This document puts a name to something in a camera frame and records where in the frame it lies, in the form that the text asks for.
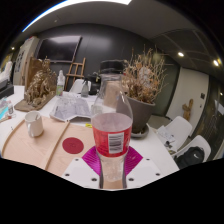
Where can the white green-label spray bottle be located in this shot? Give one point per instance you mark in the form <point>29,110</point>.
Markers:
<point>60,88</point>

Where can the clear red-label drink bottle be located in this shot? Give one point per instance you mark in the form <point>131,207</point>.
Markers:
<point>111,133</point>

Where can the white chair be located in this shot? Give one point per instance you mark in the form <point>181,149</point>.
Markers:
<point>78,86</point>
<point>201,141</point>
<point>180,128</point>

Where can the white ceramic mug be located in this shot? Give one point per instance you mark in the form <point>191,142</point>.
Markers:
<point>33,125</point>

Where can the wooden easel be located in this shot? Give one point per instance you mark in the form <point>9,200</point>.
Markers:
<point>76,71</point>

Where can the small paint jar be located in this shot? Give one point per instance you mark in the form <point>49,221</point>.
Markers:
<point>10,108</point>

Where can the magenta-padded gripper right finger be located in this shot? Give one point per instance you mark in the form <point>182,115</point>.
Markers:
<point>135,163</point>

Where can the small yellow item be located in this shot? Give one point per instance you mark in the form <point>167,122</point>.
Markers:
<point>88,126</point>

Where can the ceiling strip light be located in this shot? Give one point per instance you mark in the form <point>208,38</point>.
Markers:
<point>76,8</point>

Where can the black foam block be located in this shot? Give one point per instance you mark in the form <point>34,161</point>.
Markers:
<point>6,90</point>

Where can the dry plant in grey pot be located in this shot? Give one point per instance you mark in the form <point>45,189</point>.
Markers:
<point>141,113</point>

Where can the round ceiling spotlight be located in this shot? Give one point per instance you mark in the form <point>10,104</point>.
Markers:
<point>216,62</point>
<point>180,54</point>

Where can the white paper sheet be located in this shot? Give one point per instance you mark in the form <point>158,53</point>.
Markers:
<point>165,135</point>

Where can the grey plant saucer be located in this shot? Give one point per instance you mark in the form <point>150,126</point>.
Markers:
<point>143,134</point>

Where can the black wall screen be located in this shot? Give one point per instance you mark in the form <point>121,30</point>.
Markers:
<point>58,49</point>

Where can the printed newspaper sheet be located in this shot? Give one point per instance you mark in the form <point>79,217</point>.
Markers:
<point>71,108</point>

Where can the wooden wall figure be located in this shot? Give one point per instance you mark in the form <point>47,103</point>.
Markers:
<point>187,110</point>

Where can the flat round red coaster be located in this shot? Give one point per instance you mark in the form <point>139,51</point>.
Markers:
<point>72,145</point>

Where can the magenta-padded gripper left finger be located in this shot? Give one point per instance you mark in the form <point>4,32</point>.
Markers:
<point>90,163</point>

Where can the golden relief sculpture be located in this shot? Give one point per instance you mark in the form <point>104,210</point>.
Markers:
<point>40,86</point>

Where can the black backpack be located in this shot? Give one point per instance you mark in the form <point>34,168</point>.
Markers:
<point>190,157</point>

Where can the dark spray bottle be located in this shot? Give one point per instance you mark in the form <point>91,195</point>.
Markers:
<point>85,90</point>

